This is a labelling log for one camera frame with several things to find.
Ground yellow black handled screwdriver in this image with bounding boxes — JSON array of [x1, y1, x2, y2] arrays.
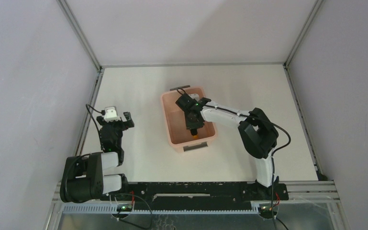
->
[[190, 129, 199, 139]]

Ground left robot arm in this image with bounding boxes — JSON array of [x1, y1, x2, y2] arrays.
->
[[60, 111, 134, 203]]

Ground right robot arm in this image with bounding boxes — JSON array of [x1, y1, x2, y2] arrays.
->
[[176, 93, 279, 188]]

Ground pink plastic bin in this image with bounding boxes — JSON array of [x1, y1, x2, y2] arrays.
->
[[161, 86, 218, 153]]

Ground left green circuit board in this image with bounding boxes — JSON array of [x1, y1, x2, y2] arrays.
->
[[117, 205, 133, 212]]

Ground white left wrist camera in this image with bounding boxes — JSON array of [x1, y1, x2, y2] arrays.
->
[[103, 106, 121, 123]]

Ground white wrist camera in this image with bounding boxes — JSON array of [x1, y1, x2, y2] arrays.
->
[[103, 106, 121, 123], [189, 93, 200, 101]]

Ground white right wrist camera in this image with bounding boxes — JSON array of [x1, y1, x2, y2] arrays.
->
[[189, 93, 200, 101]]

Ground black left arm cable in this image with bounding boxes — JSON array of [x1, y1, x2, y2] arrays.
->
[[85, 104, 106, 150]]

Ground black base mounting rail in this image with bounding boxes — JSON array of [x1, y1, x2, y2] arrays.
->
[[118, 181, 289, 209]]

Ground white slotted cable duct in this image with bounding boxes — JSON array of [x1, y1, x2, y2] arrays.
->
[[62, 203, 260, 215]]

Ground aluminium frame profile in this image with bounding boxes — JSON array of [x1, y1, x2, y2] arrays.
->
[[57, 0, 102, 71]]

